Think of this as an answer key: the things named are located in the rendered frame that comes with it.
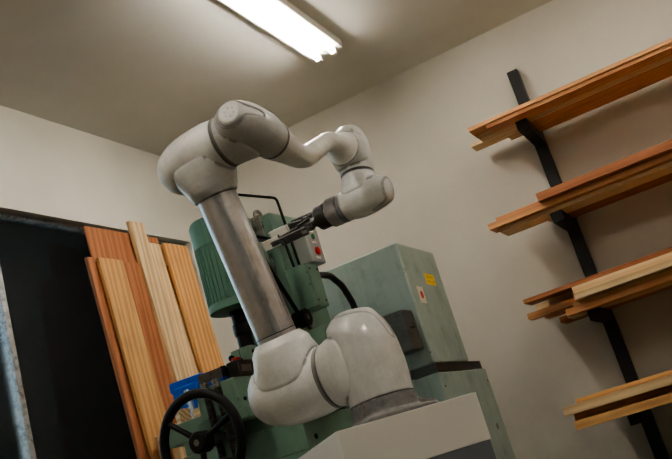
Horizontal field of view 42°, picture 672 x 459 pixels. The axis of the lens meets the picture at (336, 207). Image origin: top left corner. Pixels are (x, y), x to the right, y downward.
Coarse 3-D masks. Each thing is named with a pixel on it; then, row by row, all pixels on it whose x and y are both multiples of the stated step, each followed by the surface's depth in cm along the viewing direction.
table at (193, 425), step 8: (240, 408) 246; (248, 408) 245; (200, 416) 263; (248, 416) 244; (184, 424) 266; (192, 424) 264; (200, 424) 251; (208, 424) 250; (232, 424) 252; (176, 432) 267; (192, 432) 264; (176, 440) 266; (184, 440) 265
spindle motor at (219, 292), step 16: (192, 224) 284; (192, 240) 284; (208, 240) 279; (208, 256) 279; (208, 272) 278; (224, 272) 276; (208, 288) 278; (224, 288) 275; (208, 304) 280; (224, 304) 273; (240, 304) 274
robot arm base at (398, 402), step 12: (384, 396) 193; (396, 396) 193; (408, 396) 195; (360, 408) 195; (372, 408) 193; (384, 408) 192; (396, 408) 192; (408, 408) 192; (360, 420) 194; (372, 420) 188
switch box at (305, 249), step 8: (312, 232) 310; (296, 240) 306; (304, 240) 304; (296, 248) 305; (304, 248) 304; (312, 248) 305; (320, 248) 310; (304, 256) 303; (312, 256) 302; (320, 256) 308; (320, 264) 310
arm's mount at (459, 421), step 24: (432, 408) 187; (456, 408) 189; (480, 408) 190; (336, 432) 179; (360, 432) 180; (384, 432) 182; (408, 432) 183; (432, 432) 185; (456, 432) 187; (480, 432) 188; (312, 456) 196; (336, 456) 181; (360, 456) 178; (384, 456) 180; (408, 456) 181; (432, 456) 183
